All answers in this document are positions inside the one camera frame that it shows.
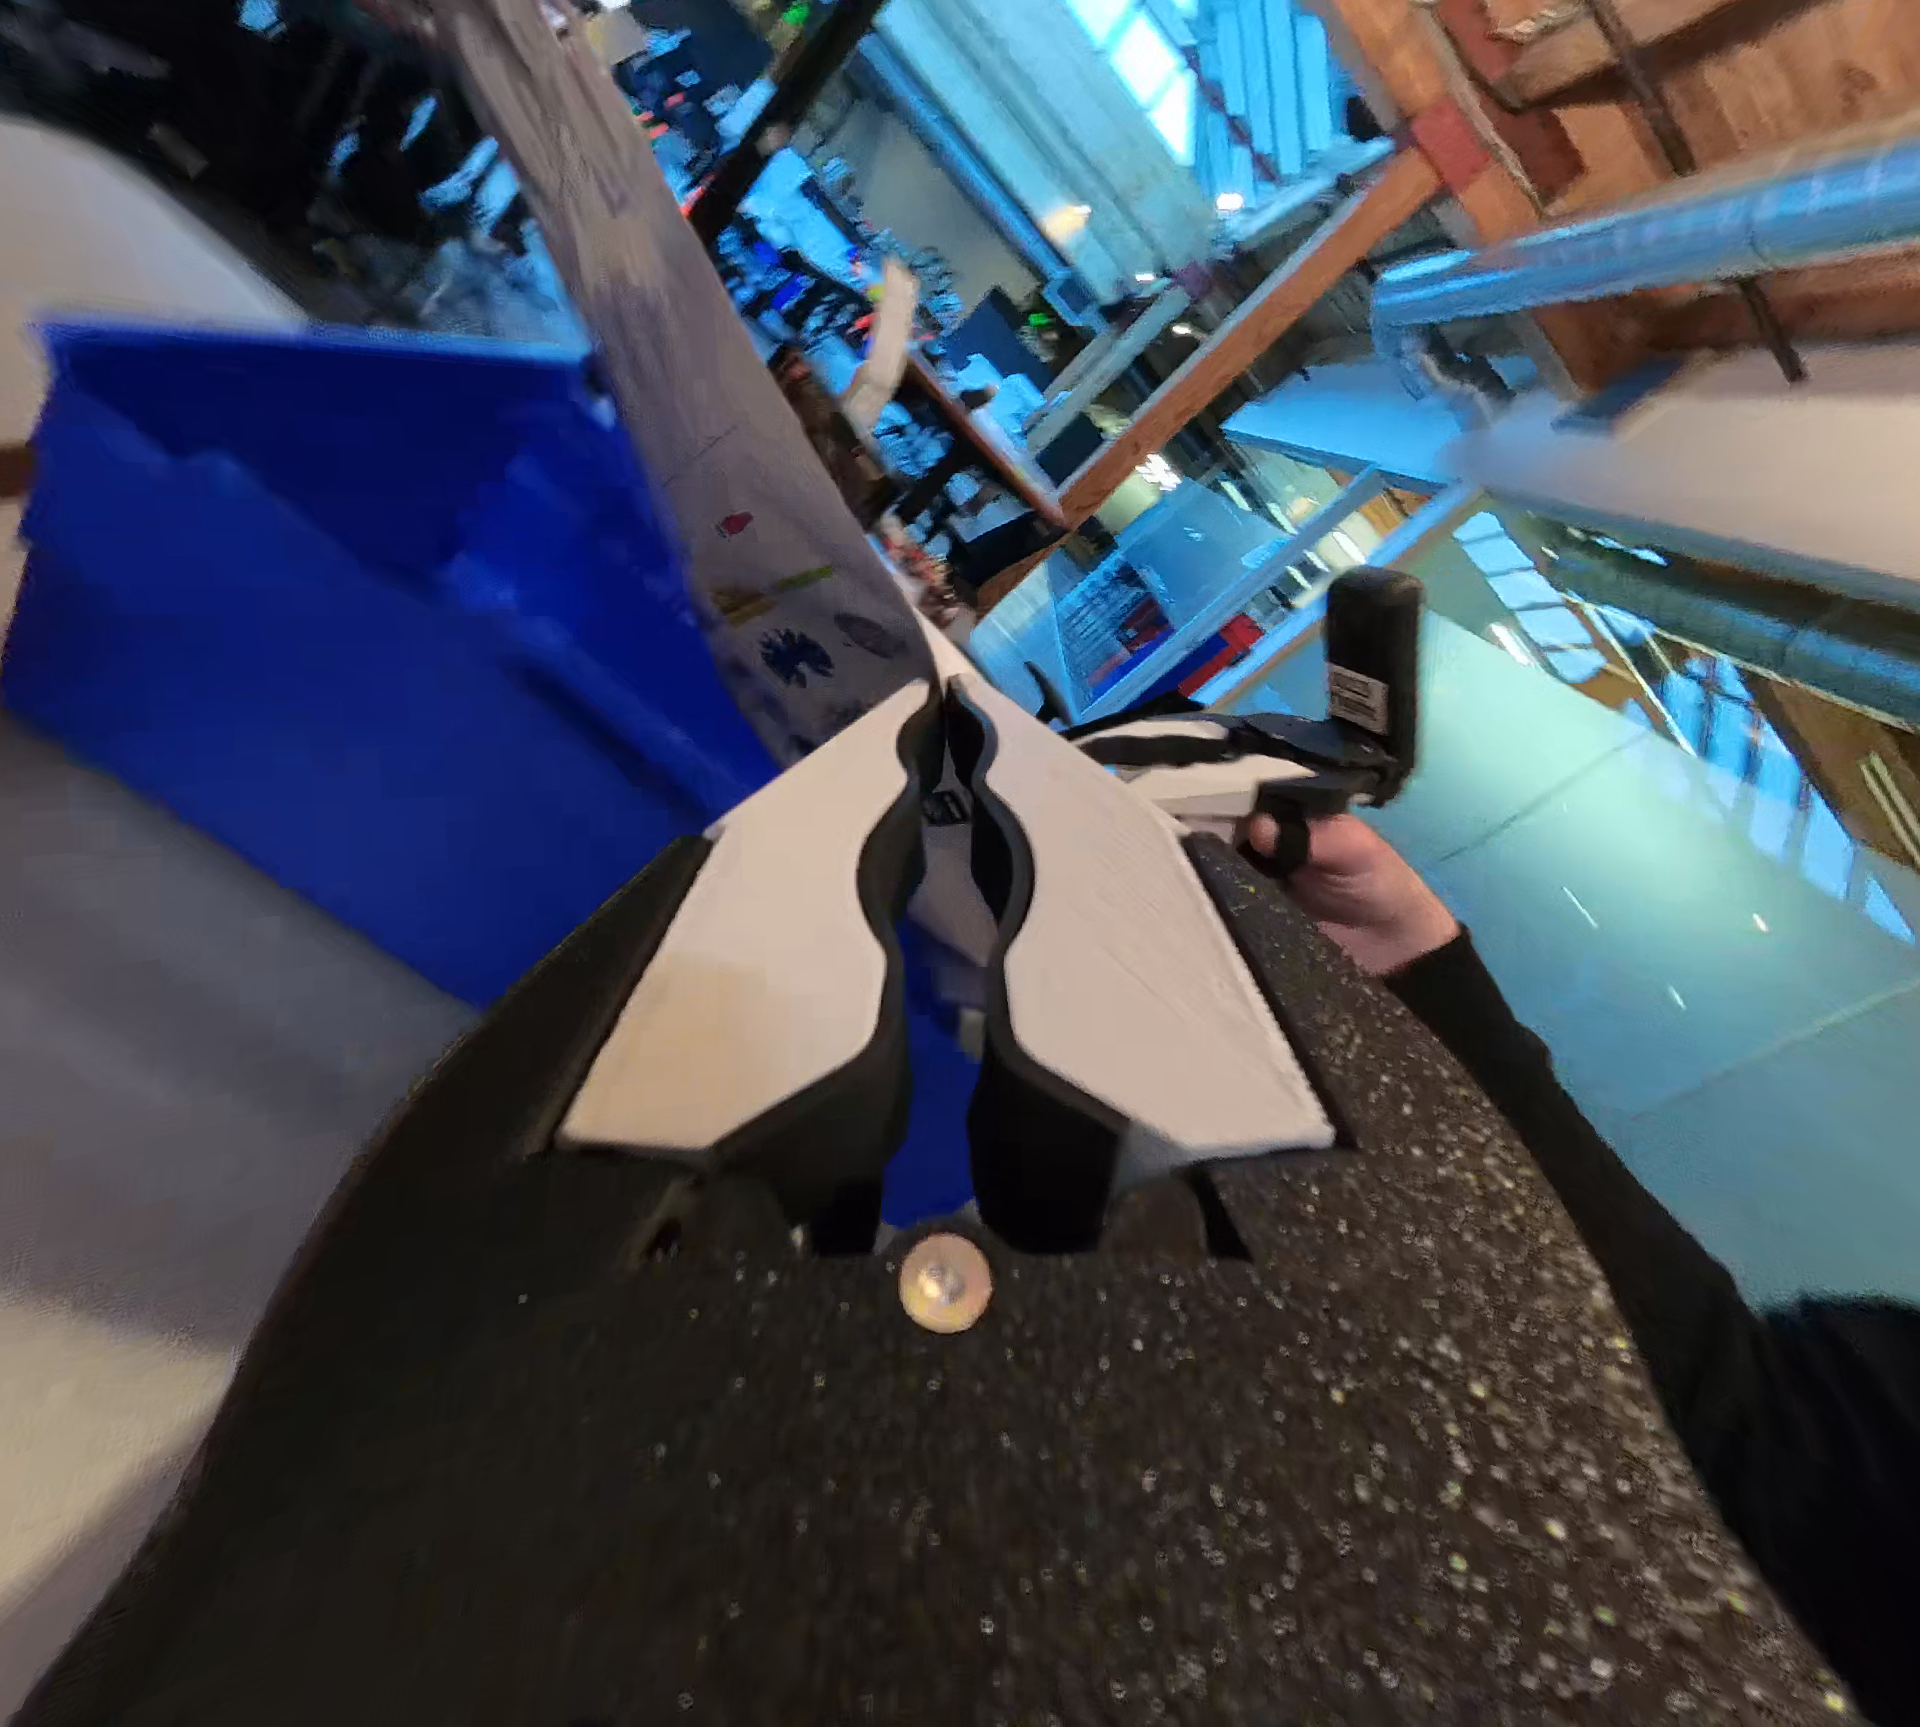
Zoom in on blue plastic bin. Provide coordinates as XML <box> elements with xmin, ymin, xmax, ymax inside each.
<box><xmin>0</xmin><ymin>318</ymin><xmax>981</xmax><ymax>1228</ymax></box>

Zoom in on metal air duct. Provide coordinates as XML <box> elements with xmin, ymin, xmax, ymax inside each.
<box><xmin>1372</xmin><ymin>142</ymin><xmax>1920</xmax><ymax>328</ymax></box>

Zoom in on black pole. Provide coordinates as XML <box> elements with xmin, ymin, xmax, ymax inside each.
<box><xmin>688</xmin><ymin>0</ymin><xmax>1027</xmax><ymax>247</ymax></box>

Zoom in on person's right hand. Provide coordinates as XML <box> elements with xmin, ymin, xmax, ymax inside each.
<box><xmin>1236</xmin><ymin>810</ymin><xmax>1464</xmax><ymax>977</ymax></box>

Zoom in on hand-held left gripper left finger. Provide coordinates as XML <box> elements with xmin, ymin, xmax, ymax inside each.
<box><xmin>556</xmin><ymin>680</ymin><xmax>942</xmax><ymax>1168</ymax></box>

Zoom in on person's right forearm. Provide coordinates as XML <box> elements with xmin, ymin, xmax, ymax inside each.
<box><xmin>1380</xmin><ymin>928</ymin><xmax>1920</xmax><ymax>1720</ymax></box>

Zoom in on wooden post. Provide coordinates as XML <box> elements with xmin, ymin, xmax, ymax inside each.
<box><xmin>1058</xmin><ymin>142</ymin><xmax>1448</xmax><ymax>530</ymax></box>

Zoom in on toy building set bag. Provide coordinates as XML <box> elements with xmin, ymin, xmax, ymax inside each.
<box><xmin>347</xmin><ymin>0</ymin><xmax>998</xmax><ymax>970</ymax></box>

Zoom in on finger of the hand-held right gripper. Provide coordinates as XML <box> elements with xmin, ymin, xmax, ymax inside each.
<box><xmin>1065</xmin><ymin>718</ymin><xmax>1239</xmax><ymax>771</ymax></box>
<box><xmin>1113</xmin><ymin>750</ymin><xmax>1321</xmax><ymax>827</ymax></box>

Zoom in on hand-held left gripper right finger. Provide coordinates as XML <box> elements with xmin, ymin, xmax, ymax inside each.
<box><xmin>946</xmin><ymin>680</ymin><xmax>1340</xmax><ymax>1183</ymax></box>

